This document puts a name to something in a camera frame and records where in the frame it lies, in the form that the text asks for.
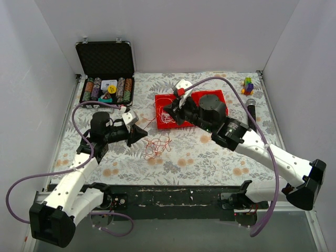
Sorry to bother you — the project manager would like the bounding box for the white cable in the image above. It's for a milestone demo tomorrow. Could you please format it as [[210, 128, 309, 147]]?
[[156, 99, 179, 125]]

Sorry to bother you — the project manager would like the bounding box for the yellow round chip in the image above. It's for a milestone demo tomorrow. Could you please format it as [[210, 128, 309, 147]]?
[[107, 85, 117, 94]]

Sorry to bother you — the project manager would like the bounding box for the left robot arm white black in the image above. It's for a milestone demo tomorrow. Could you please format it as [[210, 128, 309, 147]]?
[[29, 111, 148, 248]]

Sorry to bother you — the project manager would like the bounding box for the black poker chip case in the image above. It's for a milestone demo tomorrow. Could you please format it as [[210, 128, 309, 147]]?
[[75, 39, 135, 107]]

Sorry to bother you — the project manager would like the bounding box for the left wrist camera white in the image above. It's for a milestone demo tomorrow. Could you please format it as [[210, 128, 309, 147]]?
[[120, 106, 139, 132]]

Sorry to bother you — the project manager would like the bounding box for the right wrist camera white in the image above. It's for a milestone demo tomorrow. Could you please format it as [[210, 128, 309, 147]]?
[[173, 79, 192, 109]]

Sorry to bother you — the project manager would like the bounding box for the floral table mat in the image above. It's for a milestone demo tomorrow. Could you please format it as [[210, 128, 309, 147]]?
[[51, 72, 293, 186]]

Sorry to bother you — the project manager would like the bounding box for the orange cable tangle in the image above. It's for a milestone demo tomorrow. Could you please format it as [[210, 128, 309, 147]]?
[[143, 99, 174, 161]]

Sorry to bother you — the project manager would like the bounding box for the white card deck box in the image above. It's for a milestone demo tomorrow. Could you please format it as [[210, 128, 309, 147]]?
[[101, 79, 118, 89]]

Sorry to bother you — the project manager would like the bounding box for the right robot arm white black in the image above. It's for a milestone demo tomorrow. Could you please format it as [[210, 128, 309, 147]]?
[[163, 94, 326, 211]]

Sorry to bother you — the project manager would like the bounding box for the red three-compartment tray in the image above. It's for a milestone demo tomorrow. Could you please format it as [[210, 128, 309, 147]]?
[[155, 90, 225, 130]]

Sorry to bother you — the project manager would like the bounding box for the colourful toy block figure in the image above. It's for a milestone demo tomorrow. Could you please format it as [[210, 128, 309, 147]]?
[[241, 77, 254, 96]]

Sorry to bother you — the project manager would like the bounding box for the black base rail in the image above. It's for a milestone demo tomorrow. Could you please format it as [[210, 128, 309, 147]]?
[[81, 183, 271, 222]]

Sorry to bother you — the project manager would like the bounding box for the black microphone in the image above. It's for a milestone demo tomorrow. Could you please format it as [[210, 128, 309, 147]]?
[[246, 99, 257, 132]]

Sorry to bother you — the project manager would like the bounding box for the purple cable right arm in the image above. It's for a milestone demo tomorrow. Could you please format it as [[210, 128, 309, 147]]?
[[183, 76, 279, 237]]

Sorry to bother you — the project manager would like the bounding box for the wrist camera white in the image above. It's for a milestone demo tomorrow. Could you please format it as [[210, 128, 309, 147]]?
[[173, 79, 192, 109], [120, 106, 139, 132]]

